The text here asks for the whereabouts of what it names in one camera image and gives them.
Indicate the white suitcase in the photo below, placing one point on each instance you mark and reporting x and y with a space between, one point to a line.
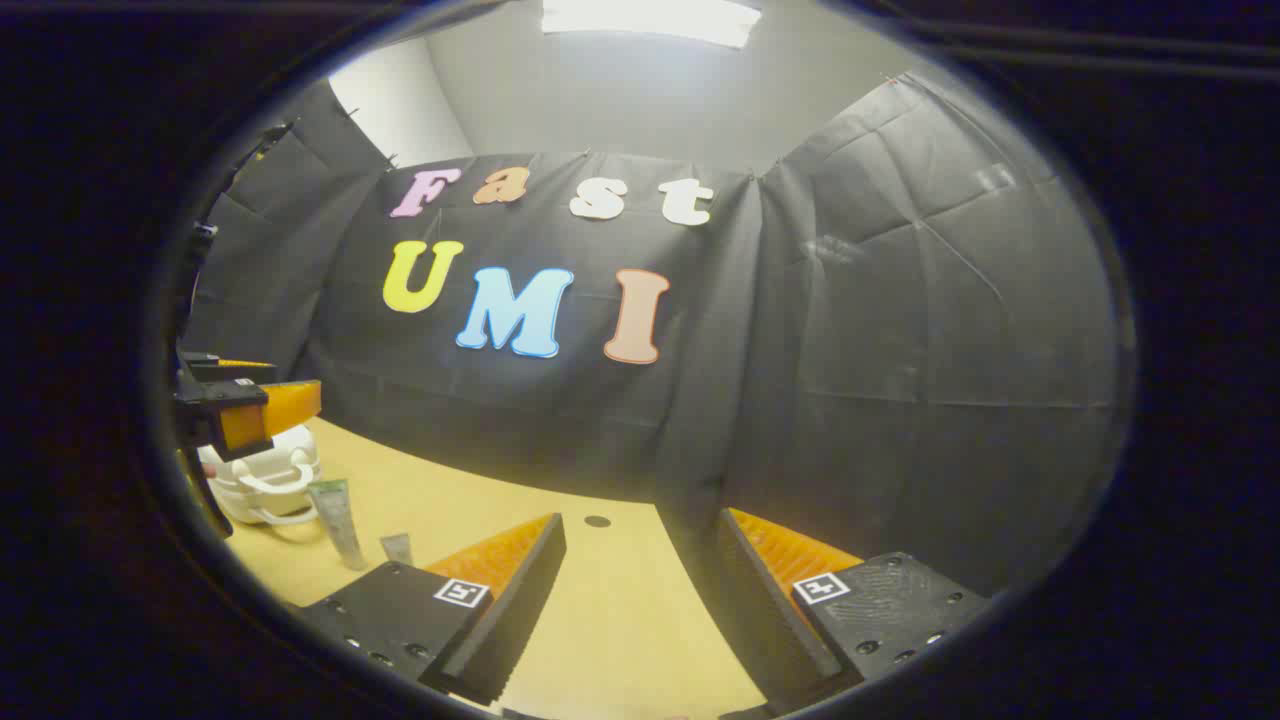
290 452

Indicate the tall grey-green cream tube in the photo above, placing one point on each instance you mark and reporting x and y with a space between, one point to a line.
340 520

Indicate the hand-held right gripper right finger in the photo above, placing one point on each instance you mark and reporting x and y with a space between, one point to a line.
760 610

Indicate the small grey cream tube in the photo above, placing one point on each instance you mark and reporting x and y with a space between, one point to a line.
397 548

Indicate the black backdrop cloth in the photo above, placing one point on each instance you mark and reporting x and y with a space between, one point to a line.
800 350

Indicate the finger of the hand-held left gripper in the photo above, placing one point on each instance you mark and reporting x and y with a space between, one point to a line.
225 405
230 372

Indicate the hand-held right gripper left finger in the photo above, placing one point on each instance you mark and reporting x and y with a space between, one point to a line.
520 600

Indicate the ceiling light panel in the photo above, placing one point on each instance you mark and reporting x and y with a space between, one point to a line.
650 18

